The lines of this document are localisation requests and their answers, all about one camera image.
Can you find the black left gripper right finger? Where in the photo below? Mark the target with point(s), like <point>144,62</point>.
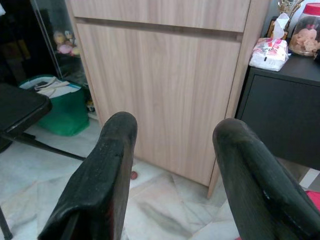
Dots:
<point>257,190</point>

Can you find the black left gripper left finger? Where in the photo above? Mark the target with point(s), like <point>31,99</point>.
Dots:
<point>100,180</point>

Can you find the small red floor object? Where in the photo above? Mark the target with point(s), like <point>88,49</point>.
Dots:
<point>134,175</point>

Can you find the red cloth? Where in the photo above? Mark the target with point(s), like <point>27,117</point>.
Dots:
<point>313,197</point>

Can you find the green plastic storage bin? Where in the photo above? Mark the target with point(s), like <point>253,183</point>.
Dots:
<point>67,117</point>

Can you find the black low cabinet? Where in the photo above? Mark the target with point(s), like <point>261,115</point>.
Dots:
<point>282,112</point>

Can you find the black folding table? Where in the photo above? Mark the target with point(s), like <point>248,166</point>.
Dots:
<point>20,105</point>

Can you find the light wood cabinet door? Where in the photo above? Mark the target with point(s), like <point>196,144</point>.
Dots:
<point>162,87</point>

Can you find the pink plush toy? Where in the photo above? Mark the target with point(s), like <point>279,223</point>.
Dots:
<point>67,49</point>

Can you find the white pink tissue pack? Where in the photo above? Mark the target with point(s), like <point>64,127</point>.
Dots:
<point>268,53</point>

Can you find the light wood cabinet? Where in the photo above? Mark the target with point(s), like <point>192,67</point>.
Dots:
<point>252,45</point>

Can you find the yellow plush toy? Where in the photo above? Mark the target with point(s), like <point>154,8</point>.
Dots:
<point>59,37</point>

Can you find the glass display cabinet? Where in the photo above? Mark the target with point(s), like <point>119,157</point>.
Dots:
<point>37,37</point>

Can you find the clear jar with red lid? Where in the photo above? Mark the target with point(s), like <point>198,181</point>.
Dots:
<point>306,37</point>

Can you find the light wood drawer front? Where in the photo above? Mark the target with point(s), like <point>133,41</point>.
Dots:
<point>160,12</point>

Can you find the gold trophy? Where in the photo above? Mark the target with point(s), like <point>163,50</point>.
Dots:
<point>283,5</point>

